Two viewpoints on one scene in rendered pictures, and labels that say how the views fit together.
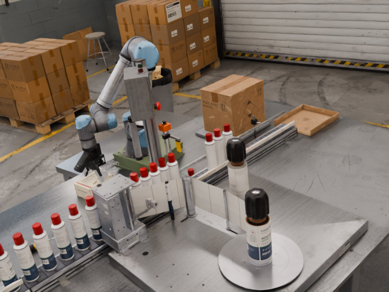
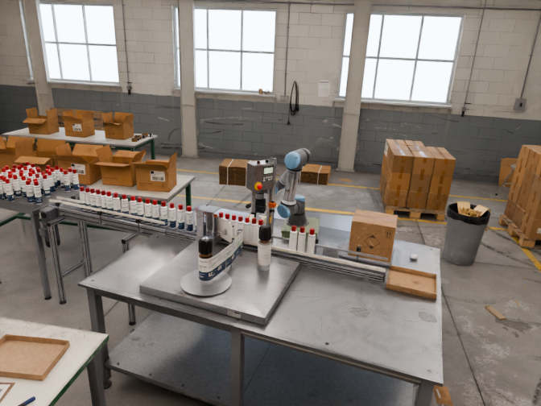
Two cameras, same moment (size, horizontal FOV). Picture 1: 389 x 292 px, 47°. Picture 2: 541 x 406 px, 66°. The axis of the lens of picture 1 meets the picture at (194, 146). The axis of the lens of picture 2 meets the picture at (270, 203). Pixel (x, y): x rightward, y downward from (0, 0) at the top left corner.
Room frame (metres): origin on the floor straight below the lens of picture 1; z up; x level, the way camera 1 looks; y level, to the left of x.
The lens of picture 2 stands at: (0.45, -2.25, 2.24)
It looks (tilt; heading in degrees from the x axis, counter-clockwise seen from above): 21 degrees down; 59
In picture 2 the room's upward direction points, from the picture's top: 3 degrees clockwise
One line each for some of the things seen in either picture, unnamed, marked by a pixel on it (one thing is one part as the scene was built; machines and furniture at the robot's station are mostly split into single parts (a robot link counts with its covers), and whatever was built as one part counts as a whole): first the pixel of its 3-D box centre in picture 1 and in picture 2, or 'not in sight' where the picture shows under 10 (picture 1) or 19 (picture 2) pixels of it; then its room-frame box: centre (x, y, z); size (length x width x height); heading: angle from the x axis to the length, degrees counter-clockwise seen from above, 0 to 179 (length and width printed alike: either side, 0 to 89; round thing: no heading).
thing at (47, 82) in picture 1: (31, 82); (412, 176); (5.44, 1.91, 0.45); 1.20 x 0.84 x 0.89; 51
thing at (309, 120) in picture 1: (306, 119); (411, 281); (2.46, -0.70, 0.85); 0.30 x 0.26 x 0.04; 130
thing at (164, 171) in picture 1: (164, 178); (253, 231); (1.75, 0.15, 0.98); 0.05 x 0.05 x 0.20
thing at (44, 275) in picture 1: (186, 190); (267, 250); (1.82, 0.07, 0.86); 1.65 x 0.08 x 0.04; 130
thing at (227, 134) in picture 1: (228, 142); (311, 242); (2.03, -0.17, 0.98); 0.05 x 0.05 x 0.20
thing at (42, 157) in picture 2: not in sight; (42, 160); (0.54, 2.78, 0.97); 0.44 x 0.38 x 0.37; 55
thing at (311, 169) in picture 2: not in sight; (311, 173); (4.77, 3.60, 0.11); 0.65 x 0.54 x 0.22; 137
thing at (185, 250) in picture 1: (238, 241); (225, 275); (1.40, -0.12, 0.86); 0.80 x 0.67 x 0.05; 130
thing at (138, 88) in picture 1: (139, 92); (260, 176); (1.82, 0.20, 1.38); 0.17 x 0.10 x 0.19; 5
